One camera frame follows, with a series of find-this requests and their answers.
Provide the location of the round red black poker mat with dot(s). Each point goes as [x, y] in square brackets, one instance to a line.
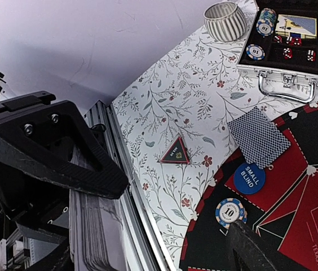
[284, 212]

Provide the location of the blue small blind button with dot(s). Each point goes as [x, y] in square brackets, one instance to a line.
[249, 179]

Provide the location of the striped grey cup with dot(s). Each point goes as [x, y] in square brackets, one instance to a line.
[225, 22]

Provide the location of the aluminium poker chip case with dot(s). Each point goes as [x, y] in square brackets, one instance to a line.
[292, 80]

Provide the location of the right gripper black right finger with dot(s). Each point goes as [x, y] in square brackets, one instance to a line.
[246, 250]

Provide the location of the aluminium front rail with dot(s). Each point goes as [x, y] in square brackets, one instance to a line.
[144, 245]

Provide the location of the poker chip stack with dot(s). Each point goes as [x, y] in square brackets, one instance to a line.
[230, 210]

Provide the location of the black triangular card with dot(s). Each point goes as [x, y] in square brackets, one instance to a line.
[176, 153]

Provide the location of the left poker chip row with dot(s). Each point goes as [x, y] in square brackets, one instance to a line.
[265, 25]

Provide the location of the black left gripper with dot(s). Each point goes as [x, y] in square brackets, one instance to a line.
[35, 173]

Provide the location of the playing card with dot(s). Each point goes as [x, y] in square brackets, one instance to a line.
[259, 139]

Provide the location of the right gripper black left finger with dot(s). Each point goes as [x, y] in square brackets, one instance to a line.
[57, 260]

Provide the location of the boxed playing card deck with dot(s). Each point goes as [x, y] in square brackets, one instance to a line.
[296, 26]

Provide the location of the red dice set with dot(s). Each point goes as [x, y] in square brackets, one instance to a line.
[292, 48]

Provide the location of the loose poker chip in case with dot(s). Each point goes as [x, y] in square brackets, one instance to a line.
[255, 52]

